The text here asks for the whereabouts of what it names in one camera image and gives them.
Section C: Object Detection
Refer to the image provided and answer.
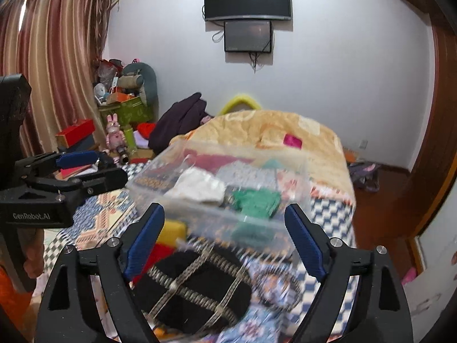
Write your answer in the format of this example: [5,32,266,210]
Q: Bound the black chain-pattern pouch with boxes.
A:
[133,245,252,335]

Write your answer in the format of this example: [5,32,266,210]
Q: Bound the yellow green sponge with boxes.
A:
[157,219,187,248]

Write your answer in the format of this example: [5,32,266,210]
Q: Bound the white drawstring pouch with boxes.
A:
[164,166,226,205]

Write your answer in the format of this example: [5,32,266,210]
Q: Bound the green knitted cloth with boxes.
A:
[232,188,281,219]

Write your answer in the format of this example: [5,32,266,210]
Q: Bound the red box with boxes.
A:
[55,119,95,149]

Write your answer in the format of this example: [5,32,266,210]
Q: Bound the pink bunny toy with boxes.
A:
[106,113,126,155]

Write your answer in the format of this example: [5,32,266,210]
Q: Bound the green tube bottle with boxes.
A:
[123,125,137,157]

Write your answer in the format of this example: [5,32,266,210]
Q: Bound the green cardboard box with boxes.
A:
[98,97,154,126]

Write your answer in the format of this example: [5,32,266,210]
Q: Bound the purple bag on floor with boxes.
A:
[348,162,381,193]

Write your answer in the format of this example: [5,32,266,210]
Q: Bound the brown wooden door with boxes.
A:
[393,25,456,238]

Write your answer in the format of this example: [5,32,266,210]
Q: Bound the grey green plush toy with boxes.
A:
[117,62,158,106]

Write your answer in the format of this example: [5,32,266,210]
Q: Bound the yellow fleece blanket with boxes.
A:
[171,110,356,207]

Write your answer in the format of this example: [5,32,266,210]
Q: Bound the striped brown curtain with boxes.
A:
[1,0,112,156]

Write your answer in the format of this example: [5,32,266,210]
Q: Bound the dark purple clothing pile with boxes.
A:
[148,92,209,155]

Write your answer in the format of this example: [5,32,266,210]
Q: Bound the clear plastic storage bin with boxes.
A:
[127,140,310,256]

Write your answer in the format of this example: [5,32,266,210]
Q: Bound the yellow curved pillow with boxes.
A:
[218,94,262,115]

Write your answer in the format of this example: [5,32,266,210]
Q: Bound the wall power outlet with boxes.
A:
[359,139,368,149]

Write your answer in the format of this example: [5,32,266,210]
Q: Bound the small wall monitor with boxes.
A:
[224,20,273,53]

